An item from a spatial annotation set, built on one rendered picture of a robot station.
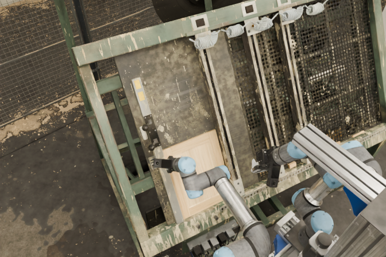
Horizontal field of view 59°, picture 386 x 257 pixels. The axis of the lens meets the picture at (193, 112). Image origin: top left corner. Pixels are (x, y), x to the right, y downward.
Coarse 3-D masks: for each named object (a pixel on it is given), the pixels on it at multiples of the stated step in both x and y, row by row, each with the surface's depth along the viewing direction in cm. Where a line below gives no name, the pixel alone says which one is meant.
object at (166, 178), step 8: (136, 96) 194; (144, 96) 194; (144, 104) 194; (144, 112) 195; (144, 120) 196; (160, 152) 202; (160, 168) 204; (168, 176) 206; (168, 184) 207; (168, 192) 208; (168, 200) 212; (176, 200) 211; (176, 208) 212; (176, 216) 212
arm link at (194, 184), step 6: (192, 174) 154; (198, 174) 158; (204, 174) 157; (186, 180) 154; (192, 180) 154; (198, 180) 155; (204, 180) 155; (186, 186) 155; (192, 186) 154; (198, 186) 154; (204, 186) 156; (186, 192) 156; (192, 192) 154; (198, 192) 154; (192, 198) 155
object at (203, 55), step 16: (208, 32) 196; (208, 48) 201; (208, 64) 205; (208, 80) 204; (208, 96) 212; (224, 112) 212; (224, 128) 216; (224, 144) 215; (240, 176) 223; (240, 192) 224
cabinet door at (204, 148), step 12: (216, 132) 217; (180, 144) 209; (192, 144) 212; (204, 144) 216; (216, 144) 218; (168, 156) 207; (180, 156) 210; (192, 156) 214; (204, 156) 217; (216, 156) 220; (204, 168) 218; (180, 180) 212; (180, 192) 213; (204, 192) 220; (216, 192) 224; (180, 204) 215; (192, 204) 218; (204, 204) 221
